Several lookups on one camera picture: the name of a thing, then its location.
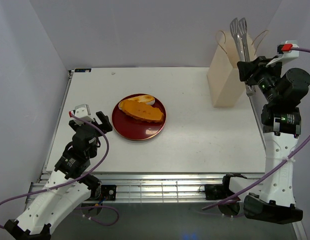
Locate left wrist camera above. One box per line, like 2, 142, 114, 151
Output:
68, 104, 94, 125

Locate long white baguette bread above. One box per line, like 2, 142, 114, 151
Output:
127, 94, 156, 106

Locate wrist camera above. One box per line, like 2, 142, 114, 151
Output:
266, 40, 299, 67
68, 104, 94, 125

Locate cream paper bag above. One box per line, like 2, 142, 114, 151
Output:
206, 30, 246, 108

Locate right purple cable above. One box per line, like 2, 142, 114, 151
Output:
194, 46, 310, 219

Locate flat orange bread slice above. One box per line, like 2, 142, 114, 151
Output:
119, 99, 164, 123

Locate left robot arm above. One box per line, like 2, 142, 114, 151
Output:
3, 105, 113, 240

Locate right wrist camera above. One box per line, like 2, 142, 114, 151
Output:
266, 40, 299, 67

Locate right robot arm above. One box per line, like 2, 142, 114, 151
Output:
104, 57, 310, 224

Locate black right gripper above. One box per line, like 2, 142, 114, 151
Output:
236, 55, 284, 104

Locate aluminium table frame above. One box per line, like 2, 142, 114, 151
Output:
24, 68, 308, 240

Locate dark red round plate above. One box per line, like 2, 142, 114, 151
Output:
112, 93, 167, 141

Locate black label sticker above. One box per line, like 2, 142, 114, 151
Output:
74, 68, 92, 73

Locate metal serving tongs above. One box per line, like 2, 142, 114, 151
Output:
229, 16, 257, 97

